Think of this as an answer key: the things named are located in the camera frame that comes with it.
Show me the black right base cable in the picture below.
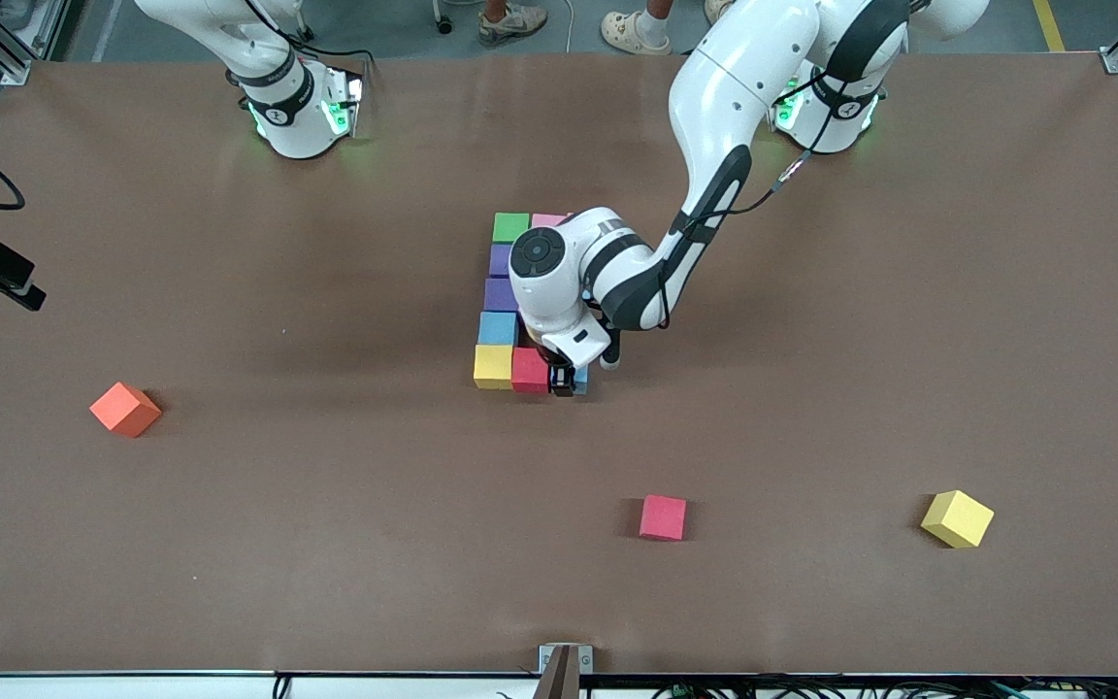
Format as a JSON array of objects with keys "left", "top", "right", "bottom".
[{"left": 273, "top": 24, "right": 380, "bottom": 74}]

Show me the brown paper table cover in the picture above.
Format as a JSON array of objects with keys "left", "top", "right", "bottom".
[{"left": 0, "top": 50, "right": 1118, "bottom": 678}]

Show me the grey sneaker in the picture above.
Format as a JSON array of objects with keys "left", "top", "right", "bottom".
[{"left": 477, "top": 3, "right": 548, "bottom": 47}]

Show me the yellow foam block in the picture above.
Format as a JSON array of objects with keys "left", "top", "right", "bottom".
[
  {"left": 920, "top": 490, "right": 995, "bottom": 549},
  {"left": 473, "top": 344, "right": 515, "bottom": 390}
]

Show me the orange foam block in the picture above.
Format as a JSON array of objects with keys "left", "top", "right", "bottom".
[{"left": 89, "top": 382, "right": 163, "bottom": 439}]

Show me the metal clamp bracket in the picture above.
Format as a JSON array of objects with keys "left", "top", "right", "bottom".
[{"left": 539, "top": 644, "right": 594, "bottom": 699}]

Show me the red foam block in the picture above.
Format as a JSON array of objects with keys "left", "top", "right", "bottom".
[
  {"left": 640, "top": 494, "right": 688, "bottom": 542},
  {"left": 510, "top": 347, "right": 552, "bottom": 394}
]

